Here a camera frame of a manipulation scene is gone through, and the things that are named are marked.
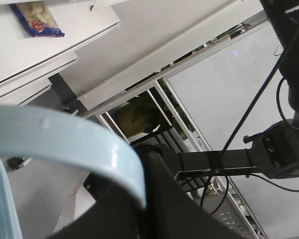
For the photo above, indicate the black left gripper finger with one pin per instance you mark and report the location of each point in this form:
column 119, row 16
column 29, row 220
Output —
column 169, row 214

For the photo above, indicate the light blue plastic basket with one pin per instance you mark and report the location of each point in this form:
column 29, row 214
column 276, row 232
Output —
column 60, row 137

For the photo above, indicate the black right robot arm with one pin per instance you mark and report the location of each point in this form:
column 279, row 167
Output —
column 248, row 103

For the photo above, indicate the blue noodle packet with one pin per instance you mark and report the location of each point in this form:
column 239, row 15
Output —
column 36, row 19

